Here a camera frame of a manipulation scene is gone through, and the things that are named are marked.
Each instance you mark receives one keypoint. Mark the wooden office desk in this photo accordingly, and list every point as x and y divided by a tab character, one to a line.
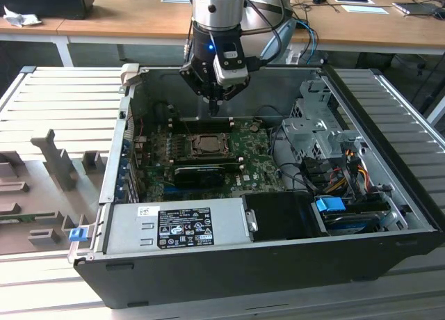
48	26
139	17

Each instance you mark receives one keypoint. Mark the blue disk carrier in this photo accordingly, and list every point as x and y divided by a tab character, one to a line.
328	206

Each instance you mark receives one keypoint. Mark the black graphics card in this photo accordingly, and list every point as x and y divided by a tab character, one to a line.
198	176

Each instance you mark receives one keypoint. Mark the black computer box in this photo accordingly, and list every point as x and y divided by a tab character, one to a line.
45	0

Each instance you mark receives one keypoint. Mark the black RAM slot bank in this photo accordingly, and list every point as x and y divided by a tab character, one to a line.
205	160
201	125

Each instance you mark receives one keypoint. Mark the silver optical drive bay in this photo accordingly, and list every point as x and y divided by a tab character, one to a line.
314	90

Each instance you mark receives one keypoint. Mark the grey parts rack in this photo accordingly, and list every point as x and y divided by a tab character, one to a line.
45	194

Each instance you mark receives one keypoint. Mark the blue plastic case clip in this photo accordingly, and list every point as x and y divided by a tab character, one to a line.
77	235

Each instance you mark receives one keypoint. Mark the CPU socket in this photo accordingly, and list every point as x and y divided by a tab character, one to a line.
188	144

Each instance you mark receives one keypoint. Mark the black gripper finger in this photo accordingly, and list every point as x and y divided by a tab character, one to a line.
236	90
198	78

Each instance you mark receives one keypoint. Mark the grey notebook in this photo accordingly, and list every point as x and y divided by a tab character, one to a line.
417	8

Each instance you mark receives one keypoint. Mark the round coin battery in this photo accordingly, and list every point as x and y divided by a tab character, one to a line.
255	127

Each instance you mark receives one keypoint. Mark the black connector bundle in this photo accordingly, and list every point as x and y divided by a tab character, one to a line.
314	170

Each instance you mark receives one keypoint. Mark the black power supply label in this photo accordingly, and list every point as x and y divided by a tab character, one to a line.
186	226

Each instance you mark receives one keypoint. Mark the beige case latch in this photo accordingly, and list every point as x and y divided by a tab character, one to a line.
129	73

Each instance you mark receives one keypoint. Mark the black open PC case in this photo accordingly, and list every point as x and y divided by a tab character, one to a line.
243	274

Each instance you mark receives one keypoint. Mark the dark hard disk drive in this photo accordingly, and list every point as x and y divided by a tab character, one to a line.
354	222

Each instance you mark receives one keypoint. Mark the crumpled white paper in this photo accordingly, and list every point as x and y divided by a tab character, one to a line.
21	19

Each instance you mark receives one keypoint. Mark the silver disk bay cage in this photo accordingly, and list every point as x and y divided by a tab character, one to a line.
306	134

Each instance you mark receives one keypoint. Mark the green motherboard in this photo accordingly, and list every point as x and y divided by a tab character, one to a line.
257	160

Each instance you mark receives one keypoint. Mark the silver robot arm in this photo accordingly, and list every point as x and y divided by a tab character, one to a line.
217	7

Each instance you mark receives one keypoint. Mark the green RAM stick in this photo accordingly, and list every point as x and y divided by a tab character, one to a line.
31	217

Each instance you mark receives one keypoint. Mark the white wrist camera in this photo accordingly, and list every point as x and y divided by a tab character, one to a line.
229	74

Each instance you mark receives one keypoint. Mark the silver power supply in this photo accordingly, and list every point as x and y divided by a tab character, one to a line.
125	233

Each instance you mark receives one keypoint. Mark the black camera bracket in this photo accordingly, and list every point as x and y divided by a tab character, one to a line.
231	43

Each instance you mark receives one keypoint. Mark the small square CPU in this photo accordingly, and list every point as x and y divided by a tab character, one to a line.
210	144

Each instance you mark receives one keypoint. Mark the white barcode sticker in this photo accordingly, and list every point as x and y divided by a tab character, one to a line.
147	210

